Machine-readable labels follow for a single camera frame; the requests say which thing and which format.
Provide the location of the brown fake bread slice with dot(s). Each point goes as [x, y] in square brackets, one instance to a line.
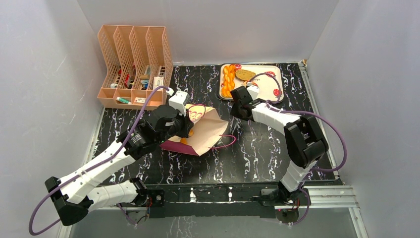
[244, 75]

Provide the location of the peach plastic file organizer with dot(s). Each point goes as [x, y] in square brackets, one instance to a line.
[133, 56]

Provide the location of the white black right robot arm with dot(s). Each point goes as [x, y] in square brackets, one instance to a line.
[305, 142]

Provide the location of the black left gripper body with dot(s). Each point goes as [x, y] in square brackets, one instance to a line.
[180, 128]

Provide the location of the pink paper gift bag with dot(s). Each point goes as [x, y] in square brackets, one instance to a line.
[209, 132]

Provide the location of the orange braided fake bread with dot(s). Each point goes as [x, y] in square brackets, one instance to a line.
[228, 83]

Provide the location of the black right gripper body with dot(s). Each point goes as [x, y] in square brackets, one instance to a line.
[238, 107]

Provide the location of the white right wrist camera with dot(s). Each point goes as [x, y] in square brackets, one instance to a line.
[253, 91]

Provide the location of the strawberry print metal tray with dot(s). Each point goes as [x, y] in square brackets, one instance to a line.
[268, 79]

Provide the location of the aluminium frame rail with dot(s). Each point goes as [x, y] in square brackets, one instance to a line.
[328, 197]

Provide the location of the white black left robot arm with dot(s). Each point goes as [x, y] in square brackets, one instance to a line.
[80, 192]

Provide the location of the small white card box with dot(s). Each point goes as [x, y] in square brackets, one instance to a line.
[139, 100]

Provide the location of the white medicine box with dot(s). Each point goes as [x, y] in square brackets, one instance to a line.
[158, 81]

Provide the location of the green white tube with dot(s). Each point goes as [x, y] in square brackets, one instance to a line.
[122, 100]

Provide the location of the round golden fake bun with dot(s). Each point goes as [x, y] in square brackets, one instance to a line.
[184, 140]

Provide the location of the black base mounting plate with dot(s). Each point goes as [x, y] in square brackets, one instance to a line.
[284, 214]

